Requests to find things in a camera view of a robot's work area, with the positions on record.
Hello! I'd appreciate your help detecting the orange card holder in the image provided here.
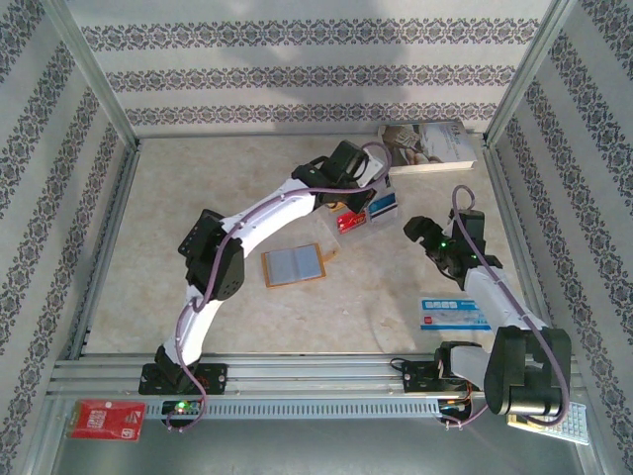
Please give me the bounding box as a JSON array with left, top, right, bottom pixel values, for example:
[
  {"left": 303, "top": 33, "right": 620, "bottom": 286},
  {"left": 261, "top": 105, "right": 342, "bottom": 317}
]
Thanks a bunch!
[{"left": 260, "top": 243, "right": 341, "bottom": 289}]

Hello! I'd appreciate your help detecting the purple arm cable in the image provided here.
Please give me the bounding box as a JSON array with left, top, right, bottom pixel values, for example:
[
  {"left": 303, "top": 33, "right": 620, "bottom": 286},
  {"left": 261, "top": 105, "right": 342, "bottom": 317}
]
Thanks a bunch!
[
  {"left": 165, "top": 142, "right": 395, "bottom": 434},
  {"left": 442, "top": 184, "right": 570, "bottom": 430}
]

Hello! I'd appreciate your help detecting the aluminium frame post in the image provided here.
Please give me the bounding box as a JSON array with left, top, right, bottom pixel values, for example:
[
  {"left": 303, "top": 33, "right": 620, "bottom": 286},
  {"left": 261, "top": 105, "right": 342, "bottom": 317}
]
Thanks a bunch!
[
  {"left": 480, "top": 0, "right": 581, "bottom": 149},
  {"left": 41, "top": 0, "right": 143, "bottom": 152}
]

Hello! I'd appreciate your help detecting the paperback book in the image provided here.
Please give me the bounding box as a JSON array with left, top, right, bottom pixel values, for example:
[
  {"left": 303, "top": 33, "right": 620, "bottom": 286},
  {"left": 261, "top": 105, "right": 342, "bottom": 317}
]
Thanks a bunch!
[{"left": 378, "top": 121, "right": 480, "bottom": 177}]

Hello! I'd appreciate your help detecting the red flat packet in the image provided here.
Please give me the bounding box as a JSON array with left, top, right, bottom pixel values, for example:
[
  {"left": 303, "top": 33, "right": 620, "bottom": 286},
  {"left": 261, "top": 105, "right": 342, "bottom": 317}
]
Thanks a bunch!
[{"left": 67, "top": 399, "right": 148, "bottom": 441}]

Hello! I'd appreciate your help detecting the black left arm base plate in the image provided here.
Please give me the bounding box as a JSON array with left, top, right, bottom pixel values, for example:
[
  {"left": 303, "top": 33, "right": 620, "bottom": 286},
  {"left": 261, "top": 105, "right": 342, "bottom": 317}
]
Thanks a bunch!
[{"left": 137, "top": 363, "right": 229, "bottom": 396}]

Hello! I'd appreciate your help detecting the yellow grey calculator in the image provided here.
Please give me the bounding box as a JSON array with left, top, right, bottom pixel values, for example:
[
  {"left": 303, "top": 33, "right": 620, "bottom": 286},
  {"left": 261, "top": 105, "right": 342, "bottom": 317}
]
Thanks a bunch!
[{"left": 506, "top": 400, "right": 590, "bottom": 446}]

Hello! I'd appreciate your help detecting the red card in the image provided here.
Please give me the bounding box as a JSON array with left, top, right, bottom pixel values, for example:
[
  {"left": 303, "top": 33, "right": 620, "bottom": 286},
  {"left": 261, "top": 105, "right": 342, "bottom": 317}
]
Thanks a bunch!
[{"left": 336, "top": 211, "right": 368, "bottom": 234}]

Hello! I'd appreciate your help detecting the aluminium mounting rail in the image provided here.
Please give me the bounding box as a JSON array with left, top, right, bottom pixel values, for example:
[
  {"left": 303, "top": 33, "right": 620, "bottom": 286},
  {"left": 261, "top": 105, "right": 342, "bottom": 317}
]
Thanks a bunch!
[{"left": 48, "top": 353, "right": 580, "bottom": 397}]

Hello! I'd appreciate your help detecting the aluminium side rail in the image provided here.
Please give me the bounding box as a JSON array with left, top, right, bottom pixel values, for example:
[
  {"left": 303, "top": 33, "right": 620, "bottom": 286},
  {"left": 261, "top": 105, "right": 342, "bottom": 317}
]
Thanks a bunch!
[
  {"left": 482, "top": 142, "right": 563, "bottom": 355},
  {"left": 73, "top": 142, "right": 142, "bottom": 357}
]

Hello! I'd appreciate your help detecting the clear sheet of cards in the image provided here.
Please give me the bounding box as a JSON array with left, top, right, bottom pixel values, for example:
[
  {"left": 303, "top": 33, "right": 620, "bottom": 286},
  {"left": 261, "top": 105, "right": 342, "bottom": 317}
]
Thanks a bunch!
[{"left": 328, "top": 187, "right": 402, "bottom": 239}]

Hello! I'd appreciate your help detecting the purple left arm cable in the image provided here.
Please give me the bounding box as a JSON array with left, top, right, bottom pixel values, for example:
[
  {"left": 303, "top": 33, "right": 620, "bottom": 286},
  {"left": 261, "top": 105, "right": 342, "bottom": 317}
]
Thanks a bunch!
[{"left": 165, "top": 142, "right": 395, "bottom": 434}]

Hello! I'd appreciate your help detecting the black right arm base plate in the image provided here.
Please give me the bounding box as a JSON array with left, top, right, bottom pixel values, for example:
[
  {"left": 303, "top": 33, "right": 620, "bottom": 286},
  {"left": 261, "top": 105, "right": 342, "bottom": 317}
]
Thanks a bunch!
[{"left": 401, "top": 359, "right": 491, "bottom": 395}]

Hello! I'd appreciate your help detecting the blue white card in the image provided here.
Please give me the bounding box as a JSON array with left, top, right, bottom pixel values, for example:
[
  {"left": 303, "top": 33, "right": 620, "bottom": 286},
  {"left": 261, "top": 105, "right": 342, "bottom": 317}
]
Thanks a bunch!
[{"left": 368, "top": 192, "right": 400, "bottom": 224}]

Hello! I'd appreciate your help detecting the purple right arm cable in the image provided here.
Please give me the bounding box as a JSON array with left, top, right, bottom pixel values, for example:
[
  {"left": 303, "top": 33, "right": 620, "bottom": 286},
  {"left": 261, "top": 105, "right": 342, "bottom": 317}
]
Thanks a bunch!
[{"left": 442, "top": 184, "right": 570, "bottom": 430}]

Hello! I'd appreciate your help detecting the blue white paper packet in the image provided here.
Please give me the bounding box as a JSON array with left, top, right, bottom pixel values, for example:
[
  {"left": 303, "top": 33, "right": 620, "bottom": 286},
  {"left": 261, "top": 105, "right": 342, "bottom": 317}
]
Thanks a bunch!
[{"left": 419, "top": 295, "right": 494, "bottom": 332}]

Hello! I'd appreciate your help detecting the slotted grey cable duct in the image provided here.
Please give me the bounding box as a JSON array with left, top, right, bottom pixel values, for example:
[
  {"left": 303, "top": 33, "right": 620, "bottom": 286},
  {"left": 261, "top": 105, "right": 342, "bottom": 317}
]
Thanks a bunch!
[{"left": 145, "top": 398, "right": 444, "bottom": 421}]

